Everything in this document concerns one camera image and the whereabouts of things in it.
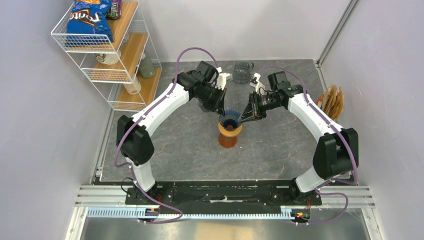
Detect blue plastic dripper cone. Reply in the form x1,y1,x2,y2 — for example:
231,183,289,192
218,109,242,130

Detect wooden ring dripper holder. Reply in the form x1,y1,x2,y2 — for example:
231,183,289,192
218,123,243,138

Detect orange glass carafe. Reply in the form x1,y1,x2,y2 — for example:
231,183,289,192
218,134,238,149

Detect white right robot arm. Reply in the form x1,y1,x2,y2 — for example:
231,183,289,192
240,71,359,200

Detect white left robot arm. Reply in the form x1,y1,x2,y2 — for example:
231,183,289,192
116,61,232,192

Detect smoky glass dripper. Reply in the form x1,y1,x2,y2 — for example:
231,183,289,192
198,101,210,113

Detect coffee paper filter box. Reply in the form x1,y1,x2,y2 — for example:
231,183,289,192
315,94,324,110

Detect brown paper coffee filters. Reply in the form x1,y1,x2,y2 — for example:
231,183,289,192
322,84,345,121

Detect clear glass pitcher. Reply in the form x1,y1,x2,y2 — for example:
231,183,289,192
232,61,255,84

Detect green ceramic vase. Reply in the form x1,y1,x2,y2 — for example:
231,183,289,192
138,53,156,79

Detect beige paper cup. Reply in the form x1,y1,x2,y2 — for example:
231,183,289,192
123,76,142,95

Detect white ceramic mug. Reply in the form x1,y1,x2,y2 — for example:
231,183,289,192
93,50,122,66

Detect dark snack packet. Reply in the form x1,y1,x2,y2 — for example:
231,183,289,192
106,0,122,20

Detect blue chips bag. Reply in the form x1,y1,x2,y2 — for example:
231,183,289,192
66,0,114,42

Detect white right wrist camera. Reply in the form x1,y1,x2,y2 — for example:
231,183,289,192
249,73,266,96

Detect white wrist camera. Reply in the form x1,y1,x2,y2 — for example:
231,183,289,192
215,67,232,90
249,73,266,96

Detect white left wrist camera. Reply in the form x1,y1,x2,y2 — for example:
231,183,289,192
215,67,232,90

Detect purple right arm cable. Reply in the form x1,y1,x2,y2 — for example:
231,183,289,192
257,64,360,227

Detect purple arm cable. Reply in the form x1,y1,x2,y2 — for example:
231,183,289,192
113,46,221,225
257,64,360,227

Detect white wire wooden shelf rack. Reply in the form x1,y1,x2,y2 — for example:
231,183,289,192
51,0,162,112

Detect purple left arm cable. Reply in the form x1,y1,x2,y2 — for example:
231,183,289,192
113,46,221,225

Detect aluminium frame rail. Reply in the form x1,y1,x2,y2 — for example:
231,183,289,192
65,180,383,240

